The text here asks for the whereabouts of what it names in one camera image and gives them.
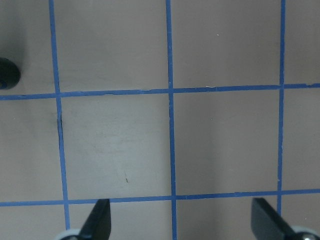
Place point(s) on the dark glass wine bottle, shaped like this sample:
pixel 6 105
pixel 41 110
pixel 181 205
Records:
pixel 9 74

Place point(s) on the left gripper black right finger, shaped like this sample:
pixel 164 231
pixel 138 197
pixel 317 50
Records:
pixel 266 223

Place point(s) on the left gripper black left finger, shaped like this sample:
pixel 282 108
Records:
pixel 98 224

